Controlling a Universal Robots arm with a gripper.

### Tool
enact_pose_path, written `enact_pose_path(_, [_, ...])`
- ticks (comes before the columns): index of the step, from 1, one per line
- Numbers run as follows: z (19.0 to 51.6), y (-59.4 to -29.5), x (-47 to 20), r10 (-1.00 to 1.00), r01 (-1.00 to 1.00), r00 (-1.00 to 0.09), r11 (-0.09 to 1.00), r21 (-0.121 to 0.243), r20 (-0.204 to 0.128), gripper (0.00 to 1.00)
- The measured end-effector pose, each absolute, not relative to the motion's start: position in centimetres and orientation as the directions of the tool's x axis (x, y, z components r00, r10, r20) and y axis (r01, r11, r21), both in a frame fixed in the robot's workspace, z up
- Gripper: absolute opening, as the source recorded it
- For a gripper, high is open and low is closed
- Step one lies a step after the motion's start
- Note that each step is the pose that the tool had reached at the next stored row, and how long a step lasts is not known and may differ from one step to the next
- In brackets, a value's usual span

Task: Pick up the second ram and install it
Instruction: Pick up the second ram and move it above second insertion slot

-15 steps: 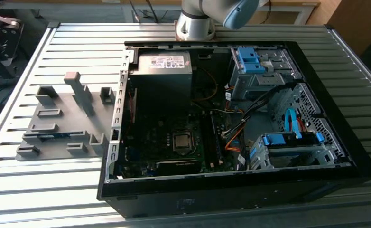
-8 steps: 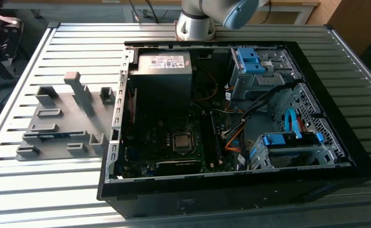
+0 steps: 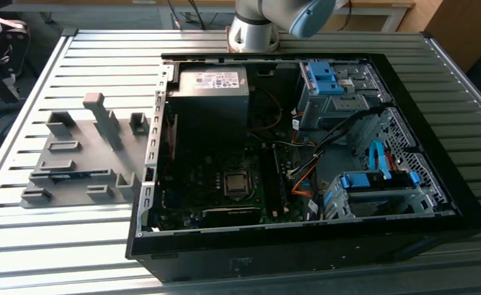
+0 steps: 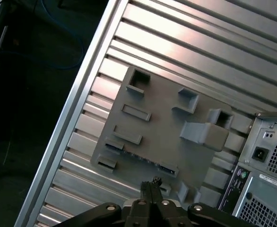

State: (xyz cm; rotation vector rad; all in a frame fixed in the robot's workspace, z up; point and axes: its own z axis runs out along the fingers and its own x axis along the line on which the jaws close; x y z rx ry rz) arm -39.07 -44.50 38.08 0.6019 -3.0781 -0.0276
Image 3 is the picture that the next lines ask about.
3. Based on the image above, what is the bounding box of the blue flat data wire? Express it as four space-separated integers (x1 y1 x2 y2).
368 140 392 181

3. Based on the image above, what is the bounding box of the black cable bundle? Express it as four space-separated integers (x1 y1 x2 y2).
296 110 384 176

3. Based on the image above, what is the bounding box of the black graphics card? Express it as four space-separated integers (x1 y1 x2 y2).
201 205 263 228

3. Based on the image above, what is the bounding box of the silver CPU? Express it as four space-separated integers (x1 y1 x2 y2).
225 174 248 192

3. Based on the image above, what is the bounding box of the blue-green RAM stick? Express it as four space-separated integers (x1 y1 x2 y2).
33 171 110 181

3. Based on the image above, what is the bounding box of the CPU socket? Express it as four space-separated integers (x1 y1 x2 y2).
220 167 255 202

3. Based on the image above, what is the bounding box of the green motherboard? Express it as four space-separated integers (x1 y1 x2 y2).
157 138 307 230

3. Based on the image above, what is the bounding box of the grey power supply unit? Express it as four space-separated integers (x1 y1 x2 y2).
167 66 252 136

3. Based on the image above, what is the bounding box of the wooden cabinet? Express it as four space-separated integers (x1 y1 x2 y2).
395 0 481 71

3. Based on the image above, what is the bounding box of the grey parts rack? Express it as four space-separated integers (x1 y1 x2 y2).
20 92 151 210

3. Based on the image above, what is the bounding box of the low metal disk bay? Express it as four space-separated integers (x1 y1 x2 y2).
322 171 446 219

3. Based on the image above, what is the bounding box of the white framed desk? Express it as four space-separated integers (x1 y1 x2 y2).
330 0 415 33

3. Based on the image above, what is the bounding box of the black RAM slot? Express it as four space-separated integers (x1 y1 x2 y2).
261 144 275 216

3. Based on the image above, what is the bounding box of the hard disk in blue carrier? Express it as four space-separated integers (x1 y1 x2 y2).
338 171 420 194

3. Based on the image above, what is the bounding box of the tall metal drive cage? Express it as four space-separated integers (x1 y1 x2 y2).
296 61 391 132

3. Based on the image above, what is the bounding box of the orange power wire bundle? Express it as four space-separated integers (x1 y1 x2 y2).
291 165 319 197

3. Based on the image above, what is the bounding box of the black open PC case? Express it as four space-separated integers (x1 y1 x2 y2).
124 52 481 283

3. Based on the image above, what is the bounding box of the long orange looped wire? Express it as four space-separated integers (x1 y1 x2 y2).
245 87 284 133

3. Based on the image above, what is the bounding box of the blue drive bay latch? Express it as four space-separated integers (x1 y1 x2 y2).
305 61 346 96

